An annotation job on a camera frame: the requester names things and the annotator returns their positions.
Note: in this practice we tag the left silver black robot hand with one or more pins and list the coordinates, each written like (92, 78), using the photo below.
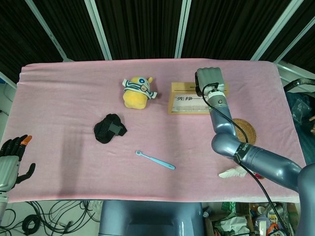
(7, 169)

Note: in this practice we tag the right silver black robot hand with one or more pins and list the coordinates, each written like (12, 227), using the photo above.
(210, 78)

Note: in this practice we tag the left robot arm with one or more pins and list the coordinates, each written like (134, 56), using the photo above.
(3, 202)

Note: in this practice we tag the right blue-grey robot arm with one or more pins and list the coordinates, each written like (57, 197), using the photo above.
(265, 164)

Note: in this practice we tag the round woven rattan coaster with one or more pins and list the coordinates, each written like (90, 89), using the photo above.
(248, 129)

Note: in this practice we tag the yellow plush toy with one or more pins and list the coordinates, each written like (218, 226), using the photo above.
(135, 97)

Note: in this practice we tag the black curved tube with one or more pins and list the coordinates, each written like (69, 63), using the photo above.
(295, 82)

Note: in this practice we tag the clear plastic bag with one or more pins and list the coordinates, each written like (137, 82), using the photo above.
(300, 108)

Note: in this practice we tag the white feather shuttlecock red base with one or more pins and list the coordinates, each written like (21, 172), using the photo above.
(230, 173)

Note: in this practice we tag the pink table cloth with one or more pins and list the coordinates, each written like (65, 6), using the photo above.
(73, 98)

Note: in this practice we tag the light blue toothbrush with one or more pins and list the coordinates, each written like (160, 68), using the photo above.
(157, 161)

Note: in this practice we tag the cluttered box of supplies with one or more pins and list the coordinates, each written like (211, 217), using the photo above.
(233, 221)

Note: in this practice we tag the blue-grey robot torso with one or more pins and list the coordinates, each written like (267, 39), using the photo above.
(147, 216)

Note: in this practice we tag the wooden framed sign box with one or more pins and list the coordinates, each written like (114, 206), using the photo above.
(184, 87)

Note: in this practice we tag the white aluminium partition post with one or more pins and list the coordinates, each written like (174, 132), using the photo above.
(99, 32)
(273, 29)
(53, 37)
(182, 29)
(295, 41)

